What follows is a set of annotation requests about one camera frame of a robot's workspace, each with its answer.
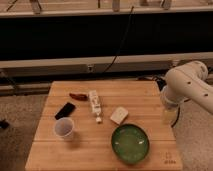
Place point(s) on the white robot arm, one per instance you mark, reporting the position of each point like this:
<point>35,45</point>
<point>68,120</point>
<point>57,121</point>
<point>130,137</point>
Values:
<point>185,81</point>

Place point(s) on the white tube with cap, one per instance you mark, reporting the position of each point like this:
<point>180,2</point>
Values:
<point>95,105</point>

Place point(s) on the white square block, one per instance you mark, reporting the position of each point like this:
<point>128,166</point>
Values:
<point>119,115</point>

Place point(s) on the black rectangular object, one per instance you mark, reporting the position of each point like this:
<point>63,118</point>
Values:
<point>65,111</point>

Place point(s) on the green round bowl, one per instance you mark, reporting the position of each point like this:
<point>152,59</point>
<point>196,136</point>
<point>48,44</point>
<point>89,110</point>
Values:
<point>130,143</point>

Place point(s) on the black object on floor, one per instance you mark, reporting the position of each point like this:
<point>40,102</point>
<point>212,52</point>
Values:
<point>4,124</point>

